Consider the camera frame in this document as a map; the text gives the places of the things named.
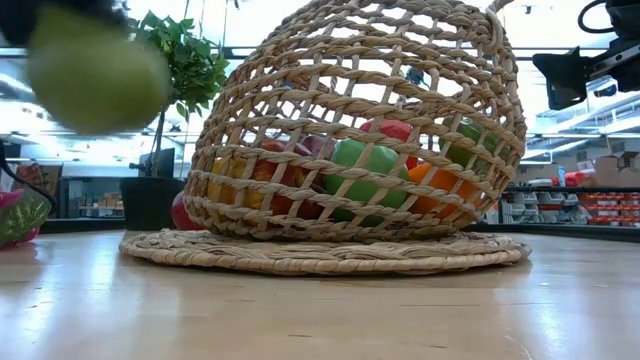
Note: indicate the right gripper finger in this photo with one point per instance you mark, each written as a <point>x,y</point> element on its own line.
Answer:
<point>562,65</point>
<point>567,92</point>

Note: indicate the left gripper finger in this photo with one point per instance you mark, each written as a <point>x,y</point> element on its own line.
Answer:
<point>15,20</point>
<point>112,10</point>

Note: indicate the pale green pear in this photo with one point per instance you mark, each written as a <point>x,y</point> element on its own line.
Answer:
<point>95,75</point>

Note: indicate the green cucumber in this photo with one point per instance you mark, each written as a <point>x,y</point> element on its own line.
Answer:
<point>470,131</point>

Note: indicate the orange toy fruit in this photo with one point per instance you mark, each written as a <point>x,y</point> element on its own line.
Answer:
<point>435,205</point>

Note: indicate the round red tomato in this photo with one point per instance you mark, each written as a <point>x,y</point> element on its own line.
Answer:
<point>392,129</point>

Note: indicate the yellow toy fruit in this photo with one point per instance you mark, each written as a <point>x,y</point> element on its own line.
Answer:
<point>225,192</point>

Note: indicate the large green apple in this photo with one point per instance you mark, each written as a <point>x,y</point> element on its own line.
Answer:
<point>365,192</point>

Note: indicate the bright red apple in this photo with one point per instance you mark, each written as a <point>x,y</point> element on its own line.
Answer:
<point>290,175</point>

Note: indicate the open-weave wicker basket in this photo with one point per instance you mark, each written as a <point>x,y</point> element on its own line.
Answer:
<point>300,227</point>

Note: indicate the blue bottle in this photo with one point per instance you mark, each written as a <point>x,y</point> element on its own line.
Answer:
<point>562,176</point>

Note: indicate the red container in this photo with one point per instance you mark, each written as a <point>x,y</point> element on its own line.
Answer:
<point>575,179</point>

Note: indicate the cardboard box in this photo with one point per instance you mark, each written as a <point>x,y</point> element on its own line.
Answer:
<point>610,170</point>

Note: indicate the green leafy potted tree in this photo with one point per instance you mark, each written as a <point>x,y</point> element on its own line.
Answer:
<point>195,65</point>

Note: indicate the black ceiling spotlight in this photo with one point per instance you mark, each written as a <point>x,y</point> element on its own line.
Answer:
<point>416,76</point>

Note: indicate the colourful patterned board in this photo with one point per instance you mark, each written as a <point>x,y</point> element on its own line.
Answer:
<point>40,177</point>

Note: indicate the black monitor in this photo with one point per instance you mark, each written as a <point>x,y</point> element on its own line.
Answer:
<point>162,162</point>

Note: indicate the dark shelf unit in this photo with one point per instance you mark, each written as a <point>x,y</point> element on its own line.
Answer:
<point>67,200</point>

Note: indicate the black plant pot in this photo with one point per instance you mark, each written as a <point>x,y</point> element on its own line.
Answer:
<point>150,205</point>

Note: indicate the watermelon slice toy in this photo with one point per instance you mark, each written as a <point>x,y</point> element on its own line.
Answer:
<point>22,220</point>

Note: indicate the round woven straw mat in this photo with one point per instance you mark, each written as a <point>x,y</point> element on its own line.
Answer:
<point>325,257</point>

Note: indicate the black hanging camera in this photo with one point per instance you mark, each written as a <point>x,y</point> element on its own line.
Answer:
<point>606,92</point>

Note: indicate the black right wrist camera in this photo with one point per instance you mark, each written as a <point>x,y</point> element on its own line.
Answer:
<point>627,12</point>

